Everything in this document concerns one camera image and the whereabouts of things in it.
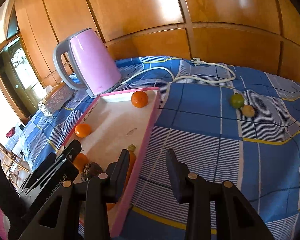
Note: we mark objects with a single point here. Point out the green lime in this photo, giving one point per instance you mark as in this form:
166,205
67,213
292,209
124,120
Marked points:
237,100

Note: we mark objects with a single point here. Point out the patterned tissue box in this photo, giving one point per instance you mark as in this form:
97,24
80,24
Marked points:
57,97

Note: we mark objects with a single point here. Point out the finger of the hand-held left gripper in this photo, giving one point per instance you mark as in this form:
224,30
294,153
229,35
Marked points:
71,148

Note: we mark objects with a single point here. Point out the red cloth item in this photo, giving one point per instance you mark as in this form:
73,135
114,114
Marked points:
10,131

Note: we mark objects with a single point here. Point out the wooden chair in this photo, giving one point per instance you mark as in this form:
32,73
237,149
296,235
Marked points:
13,160

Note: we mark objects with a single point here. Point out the dark wrinkled fruit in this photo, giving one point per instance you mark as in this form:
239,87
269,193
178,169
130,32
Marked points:
92,170

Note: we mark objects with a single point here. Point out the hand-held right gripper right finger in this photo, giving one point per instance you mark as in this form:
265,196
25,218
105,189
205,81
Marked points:
172,177

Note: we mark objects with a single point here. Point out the orange carrot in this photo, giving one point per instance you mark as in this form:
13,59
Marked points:
132,158

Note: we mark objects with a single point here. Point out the pink rimmed white tray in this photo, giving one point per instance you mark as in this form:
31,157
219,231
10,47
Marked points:
115,125

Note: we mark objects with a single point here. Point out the wooden framed glass door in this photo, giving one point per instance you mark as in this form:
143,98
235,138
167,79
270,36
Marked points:
20,67

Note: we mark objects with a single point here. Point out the small yellowish round fruit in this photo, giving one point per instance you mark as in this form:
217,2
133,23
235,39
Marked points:
248,110

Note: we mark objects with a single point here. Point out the blue checked blanket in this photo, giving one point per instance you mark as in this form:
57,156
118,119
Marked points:
202,142

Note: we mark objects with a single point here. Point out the pink electric kettle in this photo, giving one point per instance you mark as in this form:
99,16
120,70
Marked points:
92,62

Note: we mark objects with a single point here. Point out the large orange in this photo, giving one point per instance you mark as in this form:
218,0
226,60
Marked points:
139,99

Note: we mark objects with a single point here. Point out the wooden wardrobe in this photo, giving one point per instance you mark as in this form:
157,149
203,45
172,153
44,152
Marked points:
165,17

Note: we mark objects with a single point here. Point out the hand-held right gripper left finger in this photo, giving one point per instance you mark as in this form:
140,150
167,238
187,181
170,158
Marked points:
123,170

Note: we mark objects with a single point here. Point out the small orange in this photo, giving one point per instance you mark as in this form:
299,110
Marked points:
83,130
80,161

